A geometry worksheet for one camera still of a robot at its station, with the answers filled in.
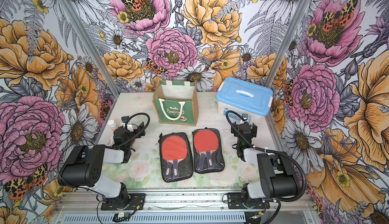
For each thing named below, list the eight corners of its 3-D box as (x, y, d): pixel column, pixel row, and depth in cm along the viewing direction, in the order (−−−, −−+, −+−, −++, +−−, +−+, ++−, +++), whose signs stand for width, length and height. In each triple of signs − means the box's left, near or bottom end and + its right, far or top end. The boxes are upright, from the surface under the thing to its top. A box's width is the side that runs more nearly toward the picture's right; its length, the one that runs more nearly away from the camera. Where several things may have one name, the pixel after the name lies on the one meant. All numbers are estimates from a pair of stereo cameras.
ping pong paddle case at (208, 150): (192, 173, 85) (192, 171, 82) (193, 131, 102) (193, 128, 99) (224, 173, 85) (225, 171, 82) (220, 131, 102) (221, 128, 99)
